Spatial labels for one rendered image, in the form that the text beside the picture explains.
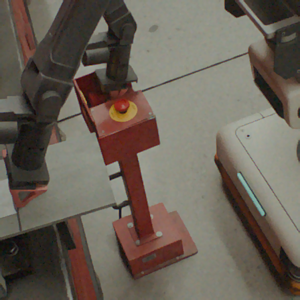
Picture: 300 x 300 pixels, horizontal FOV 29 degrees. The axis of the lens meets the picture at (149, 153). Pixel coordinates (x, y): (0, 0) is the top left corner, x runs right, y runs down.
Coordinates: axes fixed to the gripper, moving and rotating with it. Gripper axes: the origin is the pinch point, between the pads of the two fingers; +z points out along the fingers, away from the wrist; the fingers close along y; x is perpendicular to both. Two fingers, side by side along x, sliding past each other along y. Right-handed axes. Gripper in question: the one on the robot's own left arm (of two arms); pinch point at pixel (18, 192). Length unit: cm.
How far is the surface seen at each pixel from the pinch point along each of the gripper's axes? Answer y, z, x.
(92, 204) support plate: 7.0, -4.5, 11.8
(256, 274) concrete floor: -16, 65, 96
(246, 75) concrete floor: -107, 48, 126
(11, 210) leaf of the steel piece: 2.8, 1.8, -1.5
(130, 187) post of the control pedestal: -36, 41, 47
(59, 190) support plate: 1.6, -2.2, 7.1
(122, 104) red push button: -33.2, 5.9, 32.4
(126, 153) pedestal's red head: -28.5, 18.5, 36.2
